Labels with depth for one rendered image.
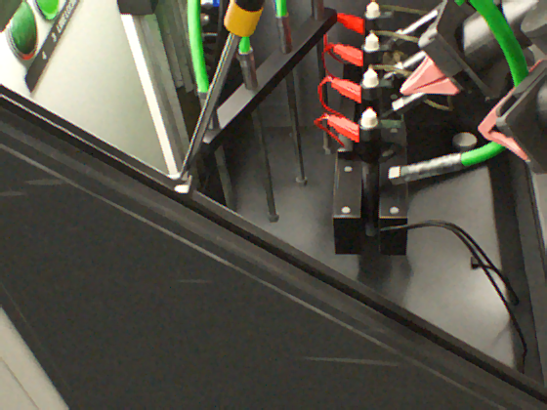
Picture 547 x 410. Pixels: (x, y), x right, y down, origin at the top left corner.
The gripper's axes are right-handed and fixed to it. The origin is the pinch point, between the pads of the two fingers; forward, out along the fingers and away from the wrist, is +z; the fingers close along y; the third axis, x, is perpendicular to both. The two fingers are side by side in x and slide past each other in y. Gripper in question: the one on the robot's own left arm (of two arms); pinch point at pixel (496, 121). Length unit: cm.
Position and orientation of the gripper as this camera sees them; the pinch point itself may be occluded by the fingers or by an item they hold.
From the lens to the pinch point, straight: 74.6
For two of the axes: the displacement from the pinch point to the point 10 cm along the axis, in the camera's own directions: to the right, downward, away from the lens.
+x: 6.6, 7.2, 2.2
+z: -3.2, 0.0, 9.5
